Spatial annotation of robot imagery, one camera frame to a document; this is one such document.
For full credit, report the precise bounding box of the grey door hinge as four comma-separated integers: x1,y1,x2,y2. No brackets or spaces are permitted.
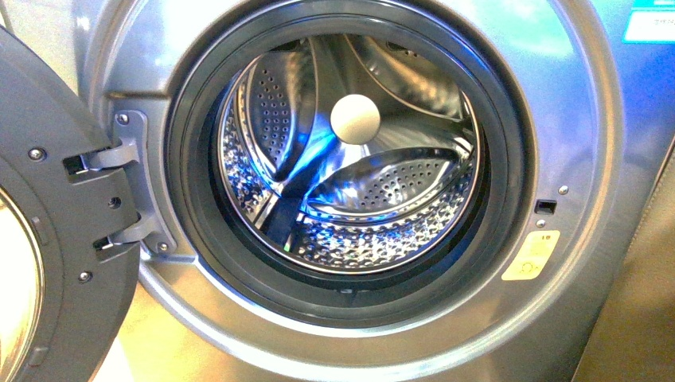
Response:
84,110,177,253

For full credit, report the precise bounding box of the yellow warning sticker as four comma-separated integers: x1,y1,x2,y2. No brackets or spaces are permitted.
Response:
501,230,560,281

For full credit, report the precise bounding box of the white drum hub cap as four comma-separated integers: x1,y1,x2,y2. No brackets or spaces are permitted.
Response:
330,94,381,145

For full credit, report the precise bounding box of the grey front-load washing machine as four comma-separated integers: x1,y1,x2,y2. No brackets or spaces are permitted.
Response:
69,1,674,381

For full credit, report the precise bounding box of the white blue energy label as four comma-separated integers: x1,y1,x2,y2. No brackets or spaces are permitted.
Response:
623,0,674,44

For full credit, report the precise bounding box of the black rubber door gasket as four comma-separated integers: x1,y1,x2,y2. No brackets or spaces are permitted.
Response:
166,1,529,329

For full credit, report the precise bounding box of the round glass washer door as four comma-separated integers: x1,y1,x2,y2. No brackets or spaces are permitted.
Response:
1,31,139,381

